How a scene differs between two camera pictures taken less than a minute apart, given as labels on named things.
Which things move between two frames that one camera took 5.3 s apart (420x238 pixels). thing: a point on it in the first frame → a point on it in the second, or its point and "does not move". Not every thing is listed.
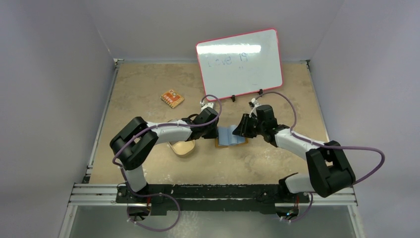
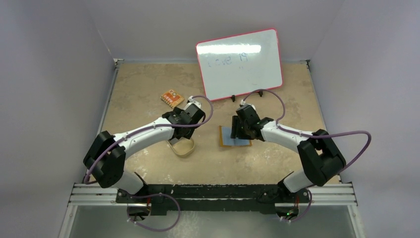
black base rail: (210, 200) does not move
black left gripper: (214, 135) → (178, 111)
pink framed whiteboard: (237, 64) does not move
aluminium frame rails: (95, 193) does not move
